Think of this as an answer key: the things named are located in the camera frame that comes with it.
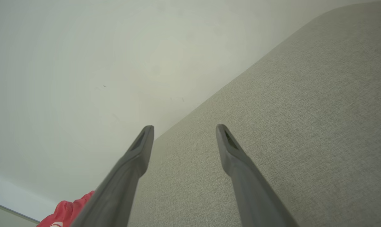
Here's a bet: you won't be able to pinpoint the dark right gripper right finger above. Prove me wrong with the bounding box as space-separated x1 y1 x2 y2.
216 124 299 227

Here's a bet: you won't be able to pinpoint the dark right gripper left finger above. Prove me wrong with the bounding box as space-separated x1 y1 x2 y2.
71 125 155 227

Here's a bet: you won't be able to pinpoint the red shorts with white stripe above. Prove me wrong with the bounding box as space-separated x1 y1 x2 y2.
37 190 95 227

